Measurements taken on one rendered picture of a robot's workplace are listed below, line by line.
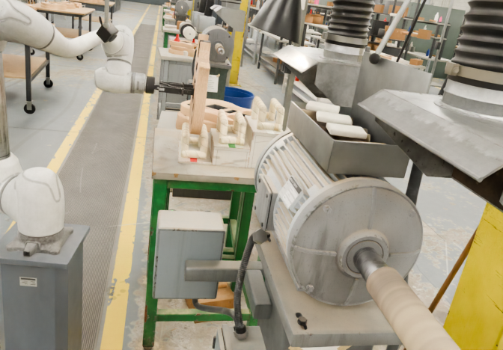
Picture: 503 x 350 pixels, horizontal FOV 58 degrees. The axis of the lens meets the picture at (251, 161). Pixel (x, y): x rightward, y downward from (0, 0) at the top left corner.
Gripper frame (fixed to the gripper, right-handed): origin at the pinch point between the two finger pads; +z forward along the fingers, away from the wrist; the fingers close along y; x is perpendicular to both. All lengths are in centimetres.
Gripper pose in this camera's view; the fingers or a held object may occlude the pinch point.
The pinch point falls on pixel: (192, 90)
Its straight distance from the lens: 203.8
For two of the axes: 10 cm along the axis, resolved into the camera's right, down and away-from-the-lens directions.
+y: 1.4, 3.5, -9.2
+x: 1.5, -9.3, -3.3
